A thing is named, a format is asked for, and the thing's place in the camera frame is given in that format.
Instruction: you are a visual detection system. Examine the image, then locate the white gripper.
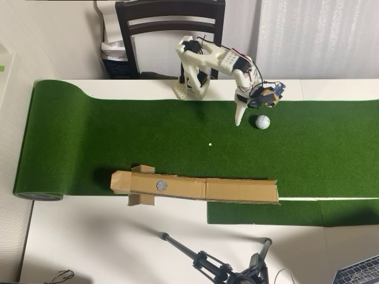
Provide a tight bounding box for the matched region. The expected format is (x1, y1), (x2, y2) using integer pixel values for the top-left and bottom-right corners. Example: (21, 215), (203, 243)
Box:
(235, 85), (269, 127)

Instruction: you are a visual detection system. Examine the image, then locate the white golf ball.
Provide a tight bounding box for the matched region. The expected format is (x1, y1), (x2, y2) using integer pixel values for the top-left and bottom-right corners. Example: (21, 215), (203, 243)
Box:
(255, 115), (271, 130)

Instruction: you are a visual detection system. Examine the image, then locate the long cardboard ramp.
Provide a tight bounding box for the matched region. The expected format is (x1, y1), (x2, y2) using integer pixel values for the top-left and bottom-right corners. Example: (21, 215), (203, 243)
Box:
(110, 170), (280, 206)

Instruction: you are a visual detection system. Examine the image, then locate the white curtain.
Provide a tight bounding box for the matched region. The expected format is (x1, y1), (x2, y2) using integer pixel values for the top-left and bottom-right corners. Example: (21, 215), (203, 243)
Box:
(256, 0), (379, 80)

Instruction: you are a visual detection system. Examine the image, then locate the cardboard ramp support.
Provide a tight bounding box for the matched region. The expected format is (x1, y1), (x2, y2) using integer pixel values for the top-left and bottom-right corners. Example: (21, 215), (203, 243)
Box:
(127, 164), (156, 207)

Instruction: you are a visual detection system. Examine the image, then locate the dark brown wooden chair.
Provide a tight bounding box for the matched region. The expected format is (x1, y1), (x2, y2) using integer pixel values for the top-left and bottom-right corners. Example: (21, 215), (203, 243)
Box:
(114, 0), (226, 80)

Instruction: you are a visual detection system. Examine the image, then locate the long green turf mat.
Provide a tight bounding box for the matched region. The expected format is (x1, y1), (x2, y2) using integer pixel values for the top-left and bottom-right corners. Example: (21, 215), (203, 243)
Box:
(13, 79), (379, 204)

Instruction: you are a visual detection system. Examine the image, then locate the dark printed box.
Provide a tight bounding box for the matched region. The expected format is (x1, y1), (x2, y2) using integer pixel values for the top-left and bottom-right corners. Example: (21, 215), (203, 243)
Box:
(100, 41), (140, 80)

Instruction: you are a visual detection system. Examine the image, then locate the white foam packing block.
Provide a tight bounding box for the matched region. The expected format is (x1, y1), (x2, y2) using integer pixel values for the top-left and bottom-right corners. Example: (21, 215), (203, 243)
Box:
(94, 0), (126, 44)

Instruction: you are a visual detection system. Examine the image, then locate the black tripod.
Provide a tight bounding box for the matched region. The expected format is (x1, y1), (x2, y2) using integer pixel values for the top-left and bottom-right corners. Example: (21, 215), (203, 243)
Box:
(159, 232), (273, 284)

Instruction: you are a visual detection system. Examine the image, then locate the gray laptop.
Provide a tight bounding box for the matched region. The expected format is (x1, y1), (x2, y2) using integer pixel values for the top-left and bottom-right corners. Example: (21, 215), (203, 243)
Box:
(332, 256), (379, 284)

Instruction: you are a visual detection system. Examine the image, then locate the cardboard mounted wrist camera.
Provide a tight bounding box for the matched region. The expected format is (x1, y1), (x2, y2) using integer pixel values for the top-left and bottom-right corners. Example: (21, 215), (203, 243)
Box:
(260, 82), (287, 109)

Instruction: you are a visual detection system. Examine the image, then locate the white cable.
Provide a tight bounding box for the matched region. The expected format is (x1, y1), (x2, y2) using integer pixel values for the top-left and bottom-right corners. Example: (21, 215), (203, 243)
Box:
(274, 268), (296, 284)

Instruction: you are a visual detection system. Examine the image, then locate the thin black wire tangle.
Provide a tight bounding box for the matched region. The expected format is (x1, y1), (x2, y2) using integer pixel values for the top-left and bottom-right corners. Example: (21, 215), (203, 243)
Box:
(52, 269), (75, 280)

